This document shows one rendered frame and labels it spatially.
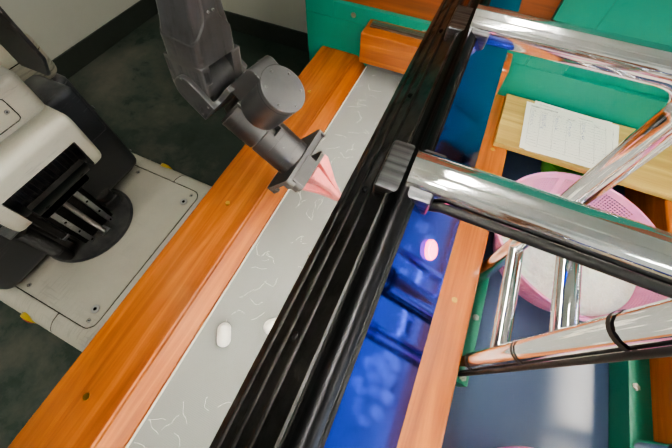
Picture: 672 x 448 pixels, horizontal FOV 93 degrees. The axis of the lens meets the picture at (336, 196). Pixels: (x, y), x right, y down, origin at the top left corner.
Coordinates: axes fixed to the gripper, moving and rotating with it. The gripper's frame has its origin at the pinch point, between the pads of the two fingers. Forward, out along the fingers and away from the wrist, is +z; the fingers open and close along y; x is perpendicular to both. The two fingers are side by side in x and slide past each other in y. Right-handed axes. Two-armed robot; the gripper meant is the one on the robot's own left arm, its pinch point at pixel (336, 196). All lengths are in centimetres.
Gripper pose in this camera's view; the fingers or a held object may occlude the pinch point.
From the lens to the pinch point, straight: 50.3
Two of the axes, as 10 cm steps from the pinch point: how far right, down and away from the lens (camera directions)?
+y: 4.2, -7.8, 4.6
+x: -5.9, 1.5, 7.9
